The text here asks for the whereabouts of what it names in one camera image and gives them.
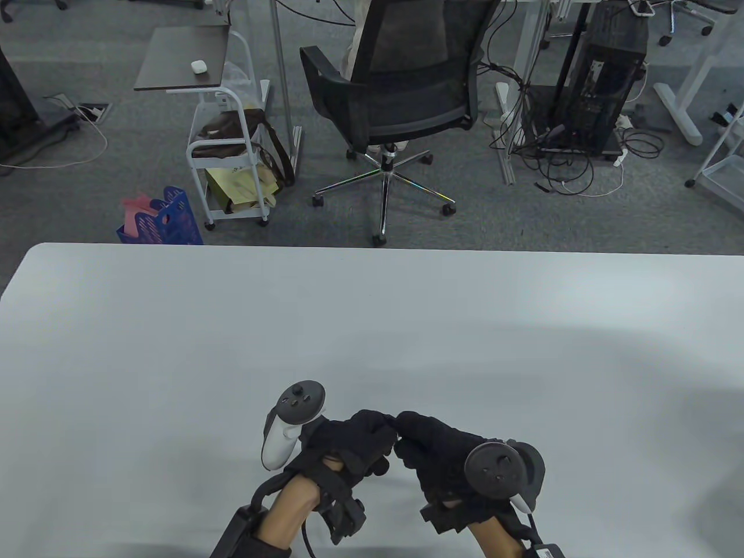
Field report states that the person's left hand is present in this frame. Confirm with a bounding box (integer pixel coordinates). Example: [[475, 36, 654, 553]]
[[284, 409, 398, 495]]

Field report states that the person's right hand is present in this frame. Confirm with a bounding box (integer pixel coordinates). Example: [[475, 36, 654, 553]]
[[394, 411, 524, 512]]

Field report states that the person's left forearm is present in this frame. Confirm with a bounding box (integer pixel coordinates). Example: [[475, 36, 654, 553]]
[[230, 472, 324, 558]]

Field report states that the black left forearm sensor box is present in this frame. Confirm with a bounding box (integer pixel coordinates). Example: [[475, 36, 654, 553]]
[[209, 505, 267, 558]]

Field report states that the person's right forearm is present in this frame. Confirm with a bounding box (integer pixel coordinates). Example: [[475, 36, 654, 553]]
[[468, 514, 535, 558]]

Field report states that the grey white left hand controller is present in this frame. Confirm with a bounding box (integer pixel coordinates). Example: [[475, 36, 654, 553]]
[[262, 380, 326, 471]]

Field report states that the grey white hand controller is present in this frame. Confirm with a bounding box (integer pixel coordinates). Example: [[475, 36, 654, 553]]
[[464, 441, 546, 513], [262, 380, 326, 471]]

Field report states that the grey white right hand controller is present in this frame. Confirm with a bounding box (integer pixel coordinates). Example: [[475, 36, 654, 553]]
[[464, 441, 546, 513]]

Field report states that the yellow paper bag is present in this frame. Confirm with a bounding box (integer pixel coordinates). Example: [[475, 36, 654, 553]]
[[205, 163, 282, 214]]

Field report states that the blue plastic basket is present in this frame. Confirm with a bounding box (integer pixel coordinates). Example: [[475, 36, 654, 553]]
[[116, 186, 204, 245]]

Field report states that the pink paper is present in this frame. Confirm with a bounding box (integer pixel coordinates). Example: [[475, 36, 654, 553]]
[[121, 195, 166, 239]]

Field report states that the white rolling cart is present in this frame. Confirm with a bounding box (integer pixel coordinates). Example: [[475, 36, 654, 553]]
[[186, 29, 272, 231]]

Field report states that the black mesh office chair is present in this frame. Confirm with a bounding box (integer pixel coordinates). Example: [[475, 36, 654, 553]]
[[299, 0, 502, 248]]

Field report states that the brown bag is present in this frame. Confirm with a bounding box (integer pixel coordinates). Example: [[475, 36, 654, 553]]
[[192, 108, 295, 187]]

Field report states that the clear plastic bag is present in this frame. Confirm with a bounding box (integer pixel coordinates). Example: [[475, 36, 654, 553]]
[[223, 61, 256, 108]]

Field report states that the black computer tower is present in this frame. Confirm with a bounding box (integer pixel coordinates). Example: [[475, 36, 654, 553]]
[[549, 3, 649, 155]]

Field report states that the white desk leg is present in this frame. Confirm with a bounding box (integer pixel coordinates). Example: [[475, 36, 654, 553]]
[[654, 17, 744, 146], [495, 0, 553, 187]]

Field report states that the dark brown side table top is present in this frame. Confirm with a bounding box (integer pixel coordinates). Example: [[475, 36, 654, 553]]
[[134, 25, 231, 92]]

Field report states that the black wheeled chair base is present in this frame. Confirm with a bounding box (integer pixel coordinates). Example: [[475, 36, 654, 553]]
[[631, 0, 717, 47]]

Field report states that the black floor stand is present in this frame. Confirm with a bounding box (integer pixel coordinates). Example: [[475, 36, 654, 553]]
[[0, 44, 82, 166]]

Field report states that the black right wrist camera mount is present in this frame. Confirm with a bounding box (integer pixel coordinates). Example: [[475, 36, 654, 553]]
[[420, 503, 470, 535]]

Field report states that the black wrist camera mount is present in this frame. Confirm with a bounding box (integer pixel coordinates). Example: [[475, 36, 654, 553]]
[[321, 497, 367, 546], [420, 503, 470, 535]]

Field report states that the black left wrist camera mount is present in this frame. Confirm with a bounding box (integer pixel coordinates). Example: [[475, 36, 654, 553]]
[[321, 497, 367, 546]]

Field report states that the black left glove cable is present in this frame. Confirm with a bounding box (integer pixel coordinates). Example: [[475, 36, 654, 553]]
[[298, 511, 319, 558]]

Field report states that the black glove cable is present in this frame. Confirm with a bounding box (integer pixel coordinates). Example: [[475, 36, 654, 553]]
[[523, 509, 547, 546], [298, 511, 319, 558]]

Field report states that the black right glove cable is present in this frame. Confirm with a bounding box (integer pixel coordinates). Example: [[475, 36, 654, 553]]
[[523, 509, 547, 546]]

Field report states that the black floor cable bundle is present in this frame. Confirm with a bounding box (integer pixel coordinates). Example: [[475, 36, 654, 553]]
[[482, 0, 666, 198]]

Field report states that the silver metal post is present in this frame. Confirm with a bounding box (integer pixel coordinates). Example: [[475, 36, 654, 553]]
[[270, 0, 303, 178]]

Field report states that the white floor cable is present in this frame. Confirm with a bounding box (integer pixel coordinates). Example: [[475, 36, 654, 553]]
[[0, 113, 109, 170]]

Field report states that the white wire rack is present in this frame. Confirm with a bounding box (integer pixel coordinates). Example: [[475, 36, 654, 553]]
[[685, 102, 744, 219]]

